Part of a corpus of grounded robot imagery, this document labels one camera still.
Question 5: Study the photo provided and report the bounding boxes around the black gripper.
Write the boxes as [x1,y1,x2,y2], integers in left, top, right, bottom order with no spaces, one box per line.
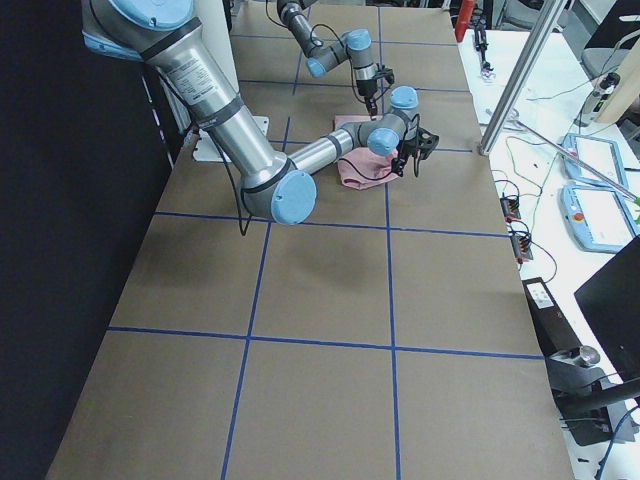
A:
[391,126,439,177]
[353,63,395,120]

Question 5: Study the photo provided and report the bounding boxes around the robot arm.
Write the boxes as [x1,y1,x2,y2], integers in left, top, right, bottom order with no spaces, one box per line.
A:
[276,1,395,118]
[81,1,439,225]

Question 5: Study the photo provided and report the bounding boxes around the orange circuit board far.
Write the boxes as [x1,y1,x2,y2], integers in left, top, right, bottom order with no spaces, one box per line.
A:
[500,195,521,223]

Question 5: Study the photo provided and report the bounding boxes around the orange circuit board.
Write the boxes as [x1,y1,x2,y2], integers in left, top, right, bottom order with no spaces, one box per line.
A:
[508,223,533,265]
[500,195,521,223]

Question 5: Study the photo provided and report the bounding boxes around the black selfie stick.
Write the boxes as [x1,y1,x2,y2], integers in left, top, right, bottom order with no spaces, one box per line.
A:
[474,26,495,80]

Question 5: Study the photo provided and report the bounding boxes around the orange circuit board near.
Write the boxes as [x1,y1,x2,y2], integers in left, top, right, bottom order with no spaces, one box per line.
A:
[508,223,533,265]

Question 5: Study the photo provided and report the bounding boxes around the upper teach pendant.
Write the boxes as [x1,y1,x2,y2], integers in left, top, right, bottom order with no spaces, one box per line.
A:
[562,133,628,187]

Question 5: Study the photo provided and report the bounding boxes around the teach pendant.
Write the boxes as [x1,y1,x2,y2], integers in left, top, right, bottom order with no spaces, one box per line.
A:
[560,183,639,254]
[562,133,628,187]

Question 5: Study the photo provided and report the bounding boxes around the lower teach pendant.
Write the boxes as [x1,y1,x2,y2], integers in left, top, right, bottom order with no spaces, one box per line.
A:
[560,183,639,254]

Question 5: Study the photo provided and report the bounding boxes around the blue tape grid lines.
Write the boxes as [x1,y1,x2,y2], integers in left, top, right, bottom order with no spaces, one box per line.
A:
[107,7,546,480]

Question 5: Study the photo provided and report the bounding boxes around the black power box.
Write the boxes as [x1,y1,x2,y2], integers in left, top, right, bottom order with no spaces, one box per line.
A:
[522,277,582,366]

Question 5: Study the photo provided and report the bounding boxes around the black monitor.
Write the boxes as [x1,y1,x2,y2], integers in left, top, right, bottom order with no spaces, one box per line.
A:
[574,238,639,380]

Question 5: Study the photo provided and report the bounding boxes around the aluminium frame post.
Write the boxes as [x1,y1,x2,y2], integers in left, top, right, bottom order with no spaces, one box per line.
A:
[479,0,566,156]

